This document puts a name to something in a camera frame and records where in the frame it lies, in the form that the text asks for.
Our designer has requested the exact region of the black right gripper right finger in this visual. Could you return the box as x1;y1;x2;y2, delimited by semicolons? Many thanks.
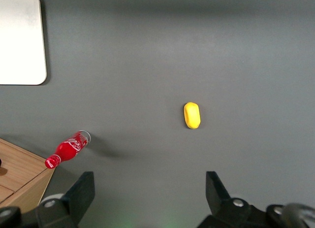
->
196;171;269;228

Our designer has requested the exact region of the yellow rounded toy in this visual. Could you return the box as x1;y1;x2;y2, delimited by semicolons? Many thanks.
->
183;102;202;130

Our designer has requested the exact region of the white rectangular tray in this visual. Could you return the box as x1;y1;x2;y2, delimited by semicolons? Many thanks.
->
0;0;48;86

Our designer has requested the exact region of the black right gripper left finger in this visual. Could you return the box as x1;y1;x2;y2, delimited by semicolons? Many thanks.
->
35;171;95;228

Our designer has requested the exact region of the red coke bottle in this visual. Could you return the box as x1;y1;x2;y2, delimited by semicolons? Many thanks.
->
44;130;92;169

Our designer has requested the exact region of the wooden drawer cabinet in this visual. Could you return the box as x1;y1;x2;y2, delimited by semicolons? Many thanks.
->
0;138;56;209

